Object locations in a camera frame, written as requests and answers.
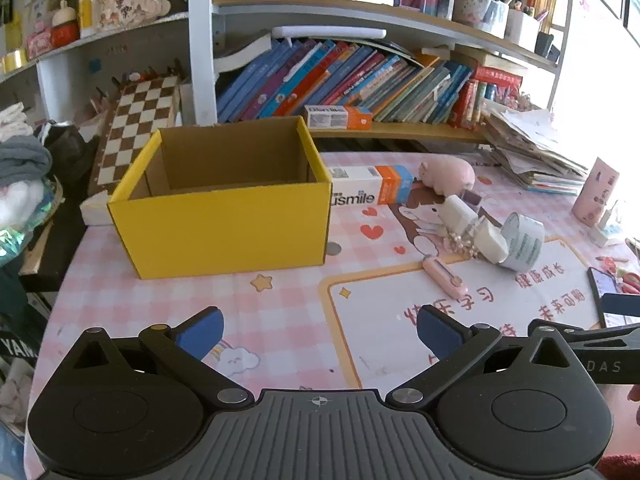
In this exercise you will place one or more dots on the pink checked cartoon mat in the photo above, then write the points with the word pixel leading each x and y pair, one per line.
pixel 200 300

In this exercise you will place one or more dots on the grey round disc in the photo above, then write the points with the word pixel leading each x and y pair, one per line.
pixel 333 248

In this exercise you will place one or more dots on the person's right hand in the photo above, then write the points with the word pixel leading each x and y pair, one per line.
pixel 635 405

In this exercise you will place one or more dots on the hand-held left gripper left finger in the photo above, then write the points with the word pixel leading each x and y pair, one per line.
pixel 202 332

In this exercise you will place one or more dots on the white cloth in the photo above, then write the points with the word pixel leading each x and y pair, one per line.
pixel 12 120

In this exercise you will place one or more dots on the grey folded garment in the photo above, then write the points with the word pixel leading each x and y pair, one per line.
pixel 22 160

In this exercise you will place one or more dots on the white paper block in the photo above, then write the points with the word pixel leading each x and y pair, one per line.
pixel 97 212

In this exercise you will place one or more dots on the brown white chessboard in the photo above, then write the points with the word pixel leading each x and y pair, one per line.
pixel 135 130

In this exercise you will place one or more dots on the small purple translucent case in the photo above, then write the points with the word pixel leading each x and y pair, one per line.
pixel 473 200

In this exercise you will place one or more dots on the white orange toothpaste box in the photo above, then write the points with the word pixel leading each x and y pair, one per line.
pixel 360 185
pixel 332 117

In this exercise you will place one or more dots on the row of colourful books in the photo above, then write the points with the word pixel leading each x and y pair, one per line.
pixel 350 85

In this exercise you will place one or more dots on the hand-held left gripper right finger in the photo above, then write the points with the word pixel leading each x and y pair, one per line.
pixel 439 334

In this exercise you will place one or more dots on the red white doll figurine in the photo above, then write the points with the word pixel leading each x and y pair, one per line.
pixel 64 25

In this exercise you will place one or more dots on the yellow white box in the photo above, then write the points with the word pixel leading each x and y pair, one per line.
pixel 86 10

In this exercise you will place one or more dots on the pink pig plush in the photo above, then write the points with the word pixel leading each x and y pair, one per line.
pixel 447 172

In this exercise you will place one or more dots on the white pen holder cup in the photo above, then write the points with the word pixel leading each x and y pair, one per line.
pixel 472 10

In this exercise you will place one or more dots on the iridescent plastic bag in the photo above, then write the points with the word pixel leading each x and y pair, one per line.
pixel 20 225

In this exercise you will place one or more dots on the pink printed box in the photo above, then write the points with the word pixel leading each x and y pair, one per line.
pixel 39 42

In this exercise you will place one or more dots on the black smartphone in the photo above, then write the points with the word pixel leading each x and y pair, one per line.
pixel 597 282

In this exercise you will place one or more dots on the white bookshelf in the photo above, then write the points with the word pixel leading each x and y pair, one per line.
pixel 202 60

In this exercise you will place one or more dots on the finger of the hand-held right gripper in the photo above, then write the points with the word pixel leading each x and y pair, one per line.
pixel 610 340
pixel 622 305

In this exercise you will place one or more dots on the stack of loose papers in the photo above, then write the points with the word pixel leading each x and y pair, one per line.
pixel 530 145

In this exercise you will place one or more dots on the yellow cardboard box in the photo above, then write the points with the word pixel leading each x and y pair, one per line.
pixel 225 230

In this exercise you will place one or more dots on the wide pale tape roll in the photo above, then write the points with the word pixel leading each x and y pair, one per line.
pixel 525 245

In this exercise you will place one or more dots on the white charger adapter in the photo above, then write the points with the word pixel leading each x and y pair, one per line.
pixel 457 212
pixel 492 242

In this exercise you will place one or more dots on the black bag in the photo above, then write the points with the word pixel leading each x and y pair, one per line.
pixel 70 152

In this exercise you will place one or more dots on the pink utility knife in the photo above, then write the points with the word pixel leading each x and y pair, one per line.
pixel 445 275

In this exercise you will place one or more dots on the white storage box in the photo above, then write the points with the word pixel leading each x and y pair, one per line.
pixel 520 30

